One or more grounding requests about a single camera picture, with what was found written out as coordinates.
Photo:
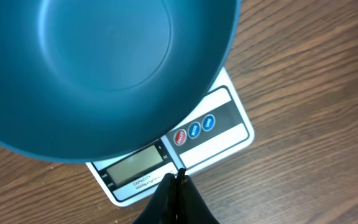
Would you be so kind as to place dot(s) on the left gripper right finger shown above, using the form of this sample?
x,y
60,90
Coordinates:
x,y
190,207

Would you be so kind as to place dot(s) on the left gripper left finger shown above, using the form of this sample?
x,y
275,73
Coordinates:
x,y
161,207

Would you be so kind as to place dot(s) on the white digital kitchen scale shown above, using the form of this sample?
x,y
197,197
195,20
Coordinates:
x,y
217,128

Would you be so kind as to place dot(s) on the blue metal bowl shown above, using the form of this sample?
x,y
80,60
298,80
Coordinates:
x,y
88,80

